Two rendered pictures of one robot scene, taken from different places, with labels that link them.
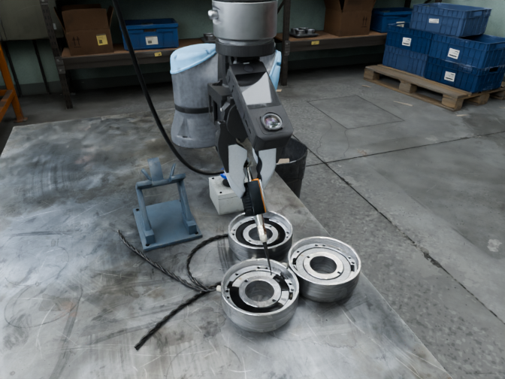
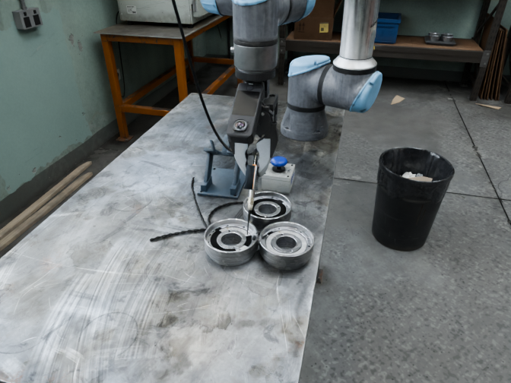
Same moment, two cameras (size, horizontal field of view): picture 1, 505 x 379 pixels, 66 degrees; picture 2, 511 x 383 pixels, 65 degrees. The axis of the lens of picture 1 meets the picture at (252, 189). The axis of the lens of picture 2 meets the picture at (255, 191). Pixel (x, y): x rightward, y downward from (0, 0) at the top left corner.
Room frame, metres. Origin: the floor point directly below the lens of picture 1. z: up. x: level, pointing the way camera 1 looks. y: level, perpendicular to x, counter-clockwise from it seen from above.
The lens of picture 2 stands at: (-0.10, -0.39, 1.33)
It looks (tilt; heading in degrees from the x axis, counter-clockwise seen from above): 33 degrees down; 34
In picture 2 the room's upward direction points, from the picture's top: straight up
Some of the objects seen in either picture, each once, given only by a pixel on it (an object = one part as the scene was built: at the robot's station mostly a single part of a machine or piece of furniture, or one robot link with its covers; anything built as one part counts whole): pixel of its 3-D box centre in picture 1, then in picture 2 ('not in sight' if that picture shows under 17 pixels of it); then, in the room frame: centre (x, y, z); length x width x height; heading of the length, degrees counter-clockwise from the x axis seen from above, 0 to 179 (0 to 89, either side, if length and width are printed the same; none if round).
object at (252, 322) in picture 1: (259, 295); (231, 242); (0.38, -0.01, 0.82); 0.10 x 0.10 x 0.04
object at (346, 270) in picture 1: (322, 269); (286, 246); (0.43, -0.10, 0.82); 0.08 x 0.08 x 0.02
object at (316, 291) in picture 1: (322, 268); (286, 245); (0.43, -0.10, 0.82); 0.10 x 0.10 x 0.04
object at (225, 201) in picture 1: (230, 190); (279, 175); (0.65, 0.04, 0.82); 0.08 x 0.07 x 0.05; 20
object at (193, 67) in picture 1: (198, 74); (309, 80); (0.97, 0.13, 0.97); 0.13 x 0.12 x 0.14; 90
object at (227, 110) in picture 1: (243, 87); (255, 99); (0.50, 0.01, 1.07); 0.09 x 0.08 x 0.12; 23
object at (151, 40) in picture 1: (149, 34); (370, 26); (3.98, 0.99, 0.56); 0.52 x 0.38 x 0.22; 107
